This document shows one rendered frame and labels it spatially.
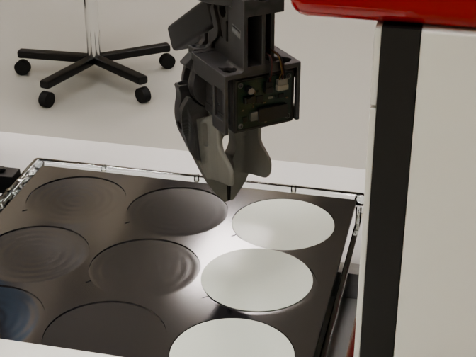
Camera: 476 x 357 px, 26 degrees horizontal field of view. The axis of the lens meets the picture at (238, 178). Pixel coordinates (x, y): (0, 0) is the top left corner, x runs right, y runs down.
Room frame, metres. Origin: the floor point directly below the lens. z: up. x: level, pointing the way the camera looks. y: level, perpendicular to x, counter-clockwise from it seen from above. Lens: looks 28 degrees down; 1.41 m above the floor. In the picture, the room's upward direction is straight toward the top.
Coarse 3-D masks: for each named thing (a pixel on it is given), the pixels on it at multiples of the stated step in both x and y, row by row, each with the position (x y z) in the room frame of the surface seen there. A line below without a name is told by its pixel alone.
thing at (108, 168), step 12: (72, 168) 1.00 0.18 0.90; (84, 168) 1.00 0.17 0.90; (96, 168) 1.00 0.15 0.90; (108, 168) 0.99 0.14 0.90; (120, 168) 0.99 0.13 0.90; (132, 168) 0.99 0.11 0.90; (180, 180) 0.97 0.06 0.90; (192, 180) 0.97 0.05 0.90; (204, 180) 0.97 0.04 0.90; (288, 192) 0.95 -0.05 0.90; (300, 192) 0.94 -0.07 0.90; (312, 192) 0.94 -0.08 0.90; (324, 192) 0.94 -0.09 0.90; (336, 192) 0.94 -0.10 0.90; (348, 192) 0.94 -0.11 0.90; (360, 204) 0.93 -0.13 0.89
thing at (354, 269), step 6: (342, 264) 0.88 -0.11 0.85; (354, 264) 0.88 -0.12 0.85; (354, 270) 0.87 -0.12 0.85; (336, 276) 0.87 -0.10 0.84; (348, 276) 0.87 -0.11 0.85; (354, 276) 0.86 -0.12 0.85; (336, 282) 0.87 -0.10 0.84; (348, 282) 0.87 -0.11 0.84; (354, 282) 0.86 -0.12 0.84; (336, 288) 0.87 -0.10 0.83; (348, 288) 0.87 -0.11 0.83; (354, 288) 0.86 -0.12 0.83; (348, 294) 0.86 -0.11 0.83; (354, 294) 0.86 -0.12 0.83
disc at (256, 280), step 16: (224, 256) 0.81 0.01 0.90; (240, 256) 0.81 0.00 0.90; (256, 256) 0.81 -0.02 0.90; (272, 256) 0.81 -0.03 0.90; (288, 256) 0.81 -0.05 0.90; (208, 272) 0.79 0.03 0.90; (224, 272) 0.79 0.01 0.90; (240, 272) 0.79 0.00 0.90; (256, 272) 0.79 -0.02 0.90; (272, 272) 0.79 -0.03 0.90; (288, 272) 0.79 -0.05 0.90; (304, 272) 0.79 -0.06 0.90; (208, 288) 0.76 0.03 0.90; (224, 288) 0.76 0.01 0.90; (240, 288) 0.76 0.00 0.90; (256, 288) 0.76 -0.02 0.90; (272, 288) 0.76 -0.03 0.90; (288, 288) 0.76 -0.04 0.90; (304, 288) 0.76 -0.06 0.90; (224, 304) 0.74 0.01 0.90; (240, 304) 0.74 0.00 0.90; (256, 304) 0.74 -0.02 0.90; (272, 304) 0.74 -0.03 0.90; (288, 304) 0.74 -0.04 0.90
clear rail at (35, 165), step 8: (32, 168) 0.99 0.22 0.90; (24, 176) 0.97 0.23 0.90; (32, 176) 0.98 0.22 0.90; (16, 184) 0.95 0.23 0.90; (24, 184) 0.96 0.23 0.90; (8, 192) 0.94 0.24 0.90; (16, 192) 0.94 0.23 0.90; (0, 200) 0.92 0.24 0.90; (8, 200) 0.93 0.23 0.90; (0, 208) 0.91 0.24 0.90
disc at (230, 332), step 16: (224, 320) 0.72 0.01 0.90; (240, 320) 0.72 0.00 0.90; (192, 336) 0.69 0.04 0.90; (208, 336) 0.69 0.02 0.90; (224, 336) 0.69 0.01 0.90; (240, 336) 0.69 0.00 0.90; (256, 336) 0.69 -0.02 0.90; (272, 336) 0.69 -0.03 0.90; (176, 352) 0.67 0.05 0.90; (192, 352) 0.67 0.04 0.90; (208, 352) 0.67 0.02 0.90; (224, 352) 0.67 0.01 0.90; (240, 352) 0.67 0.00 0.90; (256, 352) 0.67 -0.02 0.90; (272, 352) 0.67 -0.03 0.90; (288, 352) 0.67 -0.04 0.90
